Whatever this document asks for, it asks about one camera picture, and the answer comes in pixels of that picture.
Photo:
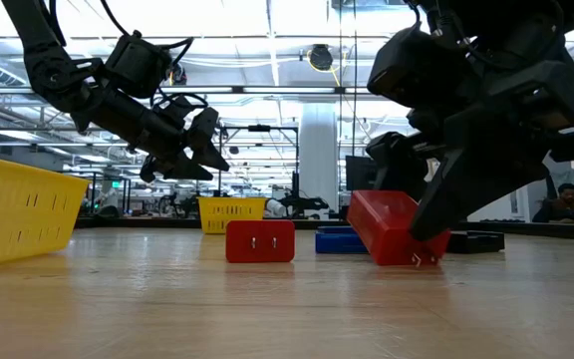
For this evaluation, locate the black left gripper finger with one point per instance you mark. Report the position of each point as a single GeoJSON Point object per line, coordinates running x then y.
{"type": "Point", "coordinates": [204, 137]}
{"type": "Point", "coordinates": [182, 169]}

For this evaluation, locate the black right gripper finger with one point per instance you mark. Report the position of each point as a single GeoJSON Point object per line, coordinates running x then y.
{"type": "Point", "coordinates": [399, 159]}
{"type": "Point", "coordinates": [466, 189]}

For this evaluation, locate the red plastic box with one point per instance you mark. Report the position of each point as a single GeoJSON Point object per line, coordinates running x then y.
{"type": "Point", "coordinates": [381, 224]}
{"type": "Point", "coordinates": [259, 242]}

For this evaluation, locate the blue plastic box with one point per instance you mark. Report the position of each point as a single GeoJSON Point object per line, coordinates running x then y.
{"type": "Point", "coordinates": [337, 242]}

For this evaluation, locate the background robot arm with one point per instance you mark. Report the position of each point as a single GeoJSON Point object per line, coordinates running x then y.
{"type": "Point", "coordinates": [302, 204]}

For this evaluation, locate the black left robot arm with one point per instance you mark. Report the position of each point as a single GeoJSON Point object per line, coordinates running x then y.
{"type": "Point", "coordinates": [43, 60]}

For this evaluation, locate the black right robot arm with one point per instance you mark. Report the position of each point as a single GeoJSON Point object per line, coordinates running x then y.
{"type": "Point", "coordinates": [506, 25]}

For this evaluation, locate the black monitor screen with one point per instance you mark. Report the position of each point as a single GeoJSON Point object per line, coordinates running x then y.
{"type": "Point", "coordinates": [359, 174]}

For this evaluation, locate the black flat tray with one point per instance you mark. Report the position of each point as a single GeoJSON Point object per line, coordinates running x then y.
{"type": "Point", "coordinates": [481, 242]}

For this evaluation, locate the yellow plastic basket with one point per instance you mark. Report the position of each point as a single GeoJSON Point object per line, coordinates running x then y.
{"type": "Point", "coordinates": [227, 214]}
{"type": "Point", "coordinates": [18, 209]}

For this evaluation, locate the black ceiling-hung device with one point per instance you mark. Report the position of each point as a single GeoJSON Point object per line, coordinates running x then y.
{"type": "Point", "coordinates": [321, 57]}
{"type": "Point", "coordinates": [180, 75]}

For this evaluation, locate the white building column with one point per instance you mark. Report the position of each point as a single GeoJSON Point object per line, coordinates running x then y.
{"type": "Point", "coordinates": [318, 154]}

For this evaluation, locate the person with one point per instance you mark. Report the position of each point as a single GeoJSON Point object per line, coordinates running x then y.
{"type": "Point", "coordinates": [566, 207]}

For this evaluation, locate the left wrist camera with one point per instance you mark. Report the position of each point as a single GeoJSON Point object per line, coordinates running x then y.
{"type": "Point", "coordinates": [180, 112]}

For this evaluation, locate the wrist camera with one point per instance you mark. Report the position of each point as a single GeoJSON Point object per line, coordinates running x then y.
{"type": "Point", "coordinates": [180, 112]}
{"type": "Point", "coordinates": [411, 65]}

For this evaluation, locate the black metal rig frame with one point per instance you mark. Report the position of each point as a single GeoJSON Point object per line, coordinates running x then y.
{"type": "Point", "coordinates": [267, 128]}

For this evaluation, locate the black table edge frame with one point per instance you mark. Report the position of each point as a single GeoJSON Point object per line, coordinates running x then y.
{"type": "Point", "coordinates": [132, 223]}

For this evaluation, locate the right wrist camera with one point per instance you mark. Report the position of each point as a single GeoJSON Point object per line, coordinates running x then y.
{"type": "Point", "coordinates": [411, 65]}

